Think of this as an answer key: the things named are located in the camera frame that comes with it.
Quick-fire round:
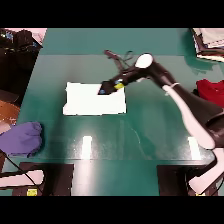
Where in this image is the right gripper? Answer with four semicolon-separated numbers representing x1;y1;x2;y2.
97;77;127;96

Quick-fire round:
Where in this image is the white shirt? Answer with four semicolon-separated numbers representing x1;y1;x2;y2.
62;81;128;117

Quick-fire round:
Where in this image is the red garment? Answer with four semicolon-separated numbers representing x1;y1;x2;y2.
195;78;224;110

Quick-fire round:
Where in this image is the purple garment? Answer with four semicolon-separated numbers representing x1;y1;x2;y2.
0;121;44;159

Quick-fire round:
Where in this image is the stack of folded clothes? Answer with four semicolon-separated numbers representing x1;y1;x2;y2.
191;27;224;64

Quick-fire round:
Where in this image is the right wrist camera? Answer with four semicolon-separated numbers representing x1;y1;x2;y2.
103;49;135;77

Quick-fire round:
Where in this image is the black cable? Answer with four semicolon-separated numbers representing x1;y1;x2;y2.
2;153;45;195

